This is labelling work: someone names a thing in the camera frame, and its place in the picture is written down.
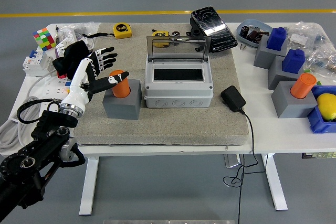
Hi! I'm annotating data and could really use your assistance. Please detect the black cloth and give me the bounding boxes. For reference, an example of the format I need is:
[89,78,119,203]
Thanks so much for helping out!
[51,40,91,80]

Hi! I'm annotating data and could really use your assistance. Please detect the round yellow tape measure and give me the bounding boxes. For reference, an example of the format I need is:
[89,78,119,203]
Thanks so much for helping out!
[151,30,170,48]

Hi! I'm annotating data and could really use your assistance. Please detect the blue plastic bin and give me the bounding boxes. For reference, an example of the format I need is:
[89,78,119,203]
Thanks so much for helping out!
[307,84,336,135]

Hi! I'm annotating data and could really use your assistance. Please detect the blue plastic block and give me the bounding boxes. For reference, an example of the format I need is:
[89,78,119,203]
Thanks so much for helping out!
[282,49,306,74]
[266,27,287,51]

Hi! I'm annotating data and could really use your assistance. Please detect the black adapter cord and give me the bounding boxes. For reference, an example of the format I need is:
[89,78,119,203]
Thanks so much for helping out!
[223,109,267,224]

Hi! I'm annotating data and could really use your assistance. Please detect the clear plastic parts bag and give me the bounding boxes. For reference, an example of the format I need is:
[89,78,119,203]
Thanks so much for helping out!
[286,21,329,51]
[304,41,336,79]
[59,22,100,51]

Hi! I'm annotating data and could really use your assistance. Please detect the table height control panel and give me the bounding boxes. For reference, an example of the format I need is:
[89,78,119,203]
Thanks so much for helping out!
[301,152,336,159]

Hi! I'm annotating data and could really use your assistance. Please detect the black power adapter plug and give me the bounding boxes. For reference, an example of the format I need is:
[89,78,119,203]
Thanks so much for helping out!
[219,85,247,112]

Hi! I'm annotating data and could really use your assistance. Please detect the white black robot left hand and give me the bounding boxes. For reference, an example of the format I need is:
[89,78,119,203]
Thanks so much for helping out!
[59,47,130,112]

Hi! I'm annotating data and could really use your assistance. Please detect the black cracked glass panel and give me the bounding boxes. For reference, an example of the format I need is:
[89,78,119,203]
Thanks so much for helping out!
[191,6,239,53]

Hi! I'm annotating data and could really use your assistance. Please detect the white power strip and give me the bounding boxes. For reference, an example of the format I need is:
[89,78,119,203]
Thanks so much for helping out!
[34,74,71,112]

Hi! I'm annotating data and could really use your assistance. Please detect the grey square holder block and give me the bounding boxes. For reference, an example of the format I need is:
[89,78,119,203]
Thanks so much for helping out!
[253,35,288,70]
[271,81,318,119]
[102,79,143,121]
[267,55,305,90]

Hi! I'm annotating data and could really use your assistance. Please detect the white table leg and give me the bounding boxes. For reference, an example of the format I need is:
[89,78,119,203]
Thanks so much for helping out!
[261,153,289,211]
[79,156,100,216]

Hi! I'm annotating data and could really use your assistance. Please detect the blue-grey oval tray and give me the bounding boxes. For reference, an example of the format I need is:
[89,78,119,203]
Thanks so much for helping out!
[236,18,274,49]

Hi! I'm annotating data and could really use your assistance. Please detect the orange cylindrical battery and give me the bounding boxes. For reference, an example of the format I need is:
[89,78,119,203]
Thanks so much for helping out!
[290,73,318,99]
[109,69,131,98]

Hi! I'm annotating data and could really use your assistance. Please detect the white circuit breaker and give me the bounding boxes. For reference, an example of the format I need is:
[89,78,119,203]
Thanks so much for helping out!
[22,50,57,78]

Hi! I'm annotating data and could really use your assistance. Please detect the large colourful puzzle cube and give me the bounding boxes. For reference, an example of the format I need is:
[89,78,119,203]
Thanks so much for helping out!
[32,27,57,51]

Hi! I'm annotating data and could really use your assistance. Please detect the white wall socket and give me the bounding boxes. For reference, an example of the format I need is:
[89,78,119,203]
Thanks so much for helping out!
[55,35,77,58]

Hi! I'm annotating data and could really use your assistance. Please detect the brown capacitor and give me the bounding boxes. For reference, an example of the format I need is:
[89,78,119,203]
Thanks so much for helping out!
[248,30,261,44]

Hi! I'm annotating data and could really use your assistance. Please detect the grey plastic junction box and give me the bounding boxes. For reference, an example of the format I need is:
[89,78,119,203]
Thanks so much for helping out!
[143,60,214,109]

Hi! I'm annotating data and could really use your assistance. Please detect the square yellow tape measure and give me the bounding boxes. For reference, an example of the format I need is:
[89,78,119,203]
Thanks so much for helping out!
[81,22,134,40]

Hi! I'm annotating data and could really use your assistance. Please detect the smoky transparent box lid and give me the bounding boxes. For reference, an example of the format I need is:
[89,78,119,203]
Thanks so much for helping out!
[145,35,212,63]

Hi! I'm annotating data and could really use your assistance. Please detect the grey-brown mat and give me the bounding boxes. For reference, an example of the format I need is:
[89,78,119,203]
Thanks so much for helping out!
[76,22,249,147]

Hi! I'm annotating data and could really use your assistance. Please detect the yellow lemon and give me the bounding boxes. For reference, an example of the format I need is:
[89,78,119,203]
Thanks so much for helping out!
[316,93,336,122]

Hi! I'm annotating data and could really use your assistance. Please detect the grey under-table control box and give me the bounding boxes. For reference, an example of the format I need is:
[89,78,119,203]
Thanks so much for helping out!
[223,153,242,168]

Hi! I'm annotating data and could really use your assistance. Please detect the black plastic bracket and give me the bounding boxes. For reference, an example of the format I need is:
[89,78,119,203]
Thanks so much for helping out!
[186,17,203,37]

